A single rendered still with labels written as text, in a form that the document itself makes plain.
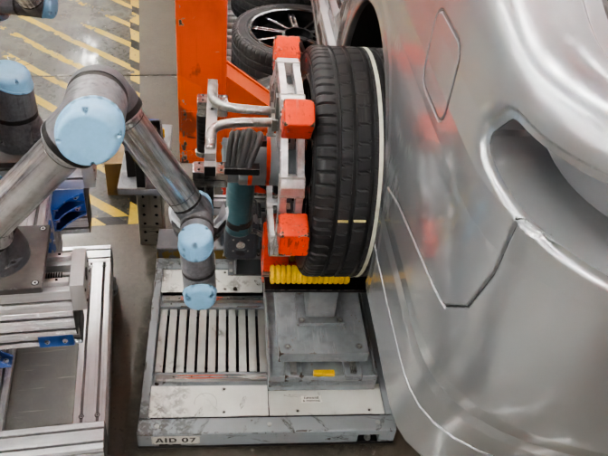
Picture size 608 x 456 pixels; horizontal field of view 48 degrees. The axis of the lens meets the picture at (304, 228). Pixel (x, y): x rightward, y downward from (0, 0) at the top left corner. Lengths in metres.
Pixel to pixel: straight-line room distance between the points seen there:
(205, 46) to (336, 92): 0.67
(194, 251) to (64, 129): 0.40
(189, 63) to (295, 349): 0.99
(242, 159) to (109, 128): 0.54
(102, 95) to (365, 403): 1.47
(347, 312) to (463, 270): 1.35
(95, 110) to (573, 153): 0.79
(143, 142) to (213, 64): 0.88
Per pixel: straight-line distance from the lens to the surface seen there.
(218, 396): 2.37
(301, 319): 2.37
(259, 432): 2.29
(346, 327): 2.39
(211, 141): 1.78
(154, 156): 1.50
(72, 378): 2.29
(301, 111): 1.67
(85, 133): 1.29
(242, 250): 2.52
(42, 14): 2.22
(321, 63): 1.82
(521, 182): 1.03
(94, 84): 1.34
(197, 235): 1.51
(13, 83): 2.03
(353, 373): 2.35
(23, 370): 2.35
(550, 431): 1.22
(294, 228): 1.72
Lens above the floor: 2.01
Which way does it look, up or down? 41 degrees down
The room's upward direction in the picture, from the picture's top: 7 degrees clockwise
